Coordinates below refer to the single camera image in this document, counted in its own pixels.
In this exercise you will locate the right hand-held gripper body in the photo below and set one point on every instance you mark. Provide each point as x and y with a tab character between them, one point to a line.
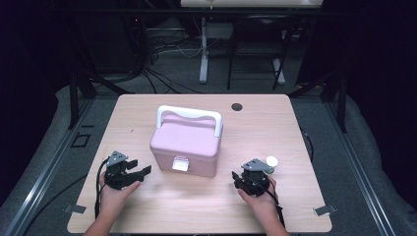
257	182

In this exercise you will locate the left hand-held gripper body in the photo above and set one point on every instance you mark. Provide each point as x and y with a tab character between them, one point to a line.
115	173

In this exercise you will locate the small white-capped bottle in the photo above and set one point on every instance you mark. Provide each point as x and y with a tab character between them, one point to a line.
271	161

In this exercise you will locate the person's right hand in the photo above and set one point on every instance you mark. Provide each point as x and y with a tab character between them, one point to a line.
264	205

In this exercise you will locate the person's left hand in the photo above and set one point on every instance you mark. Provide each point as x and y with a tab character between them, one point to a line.
114	200

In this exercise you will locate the grey tape strip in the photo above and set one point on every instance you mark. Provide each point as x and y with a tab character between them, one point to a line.
325	210
76	208

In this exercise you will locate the black metal stand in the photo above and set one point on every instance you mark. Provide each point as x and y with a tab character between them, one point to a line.
342	101
73	101

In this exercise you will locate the white desk leg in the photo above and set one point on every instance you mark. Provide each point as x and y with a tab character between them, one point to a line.
204	59
279	73

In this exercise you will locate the black chair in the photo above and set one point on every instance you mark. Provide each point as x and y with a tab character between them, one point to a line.
259	32

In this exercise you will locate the white desk top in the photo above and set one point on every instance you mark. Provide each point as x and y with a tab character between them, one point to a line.
252	3

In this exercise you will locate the aluminium floor rail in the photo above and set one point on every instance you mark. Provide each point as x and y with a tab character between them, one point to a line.
360	177
42	183

